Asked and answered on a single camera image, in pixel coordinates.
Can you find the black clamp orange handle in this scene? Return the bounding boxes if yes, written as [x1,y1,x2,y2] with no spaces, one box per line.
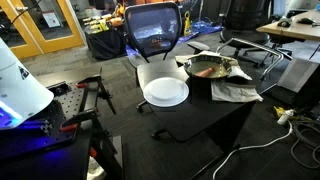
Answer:
[59,107,101,134]
[75,67,118,116]
[88,145,99,159]

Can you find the white desk cabinet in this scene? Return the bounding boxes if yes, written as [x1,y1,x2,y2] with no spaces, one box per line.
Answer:
[277,56,320,95]

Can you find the white power plug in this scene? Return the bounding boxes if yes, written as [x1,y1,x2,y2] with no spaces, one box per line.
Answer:
[276,109,295,126]

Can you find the yellow black power connector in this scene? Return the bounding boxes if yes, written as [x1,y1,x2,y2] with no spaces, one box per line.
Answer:
[272,105,288,119]

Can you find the white round plate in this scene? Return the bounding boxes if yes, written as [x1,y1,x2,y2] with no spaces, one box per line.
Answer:
[143,76,190,108]

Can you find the black and grey mouse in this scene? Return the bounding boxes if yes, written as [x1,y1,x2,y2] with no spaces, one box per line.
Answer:
[276,17,293,29]

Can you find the wooden desk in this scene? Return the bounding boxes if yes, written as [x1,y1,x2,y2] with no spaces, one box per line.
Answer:
[256,9,320,43]

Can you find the chrome tube chair frame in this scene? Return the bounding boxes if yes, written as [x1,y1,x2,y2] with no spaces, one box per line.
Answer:
[215,37,285,95]

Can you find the black swivel office chair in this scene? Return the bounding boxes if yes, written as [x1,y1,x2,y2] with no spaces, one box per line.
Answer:
[219,0,294,68]

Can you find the yellow floor sign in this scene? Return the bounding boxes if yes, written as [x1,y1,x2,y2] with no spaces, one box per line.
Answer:
[182,10,194,37]

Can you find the white power cable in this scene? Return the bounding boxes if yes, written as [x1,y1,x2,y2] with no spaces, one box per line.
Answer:
[212,120,294,180]

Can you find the white paper notice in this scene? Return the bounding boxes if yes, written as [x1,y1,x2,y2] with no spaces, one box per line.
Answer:
[42,11,62,29]

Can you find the metal bowl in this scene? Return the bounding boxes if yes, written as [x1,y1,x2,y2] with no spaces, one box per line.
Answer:
[183,55,233,80]

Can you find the grey cable bundle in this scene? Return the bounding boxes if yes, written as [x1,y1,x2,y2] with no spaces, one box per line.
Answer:
[289,119,320,170]

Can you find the black draped table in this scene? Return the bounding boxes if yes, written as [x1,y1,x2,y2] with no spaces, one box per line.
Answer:
[83,24,128,61]

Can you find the yellow objects pile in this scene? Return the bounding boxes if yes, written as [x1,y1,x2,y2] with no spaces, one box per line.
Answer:
[82,14,111,35]

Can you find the orange object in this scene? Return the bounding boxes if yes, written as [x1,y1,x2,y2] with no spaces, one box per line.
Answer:
[109,16,124,28]

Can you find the yellow framed glass door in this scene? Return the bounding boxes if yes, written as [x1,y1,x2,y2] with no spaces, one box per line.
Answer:
[0,0,44,60]
[11,0,86,54]

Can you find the grey folded cloth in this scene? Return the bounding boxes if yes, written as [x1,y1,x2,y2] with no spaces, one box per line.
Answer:
[210,80,264,103]

